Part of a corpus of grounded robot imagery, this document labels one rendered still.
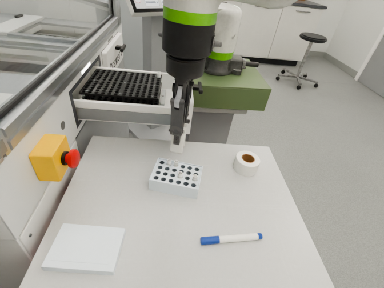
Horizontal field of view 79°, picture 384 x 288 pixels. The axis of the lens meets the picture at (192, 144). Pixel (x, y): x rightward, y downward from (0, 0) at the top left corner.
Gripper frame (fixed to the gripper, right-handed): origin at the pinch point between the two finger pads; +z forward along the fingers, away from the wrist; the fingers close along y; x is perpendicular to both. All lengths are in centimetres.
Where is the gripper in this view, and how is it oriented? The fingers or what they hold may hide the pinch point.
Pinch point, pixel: (178, 138)
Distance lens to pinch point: 56.5
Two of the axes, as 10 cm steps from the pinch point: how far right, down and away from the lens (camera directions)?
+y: 1.6, -6.0, 7.8
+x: -9.8, -1.9, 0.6
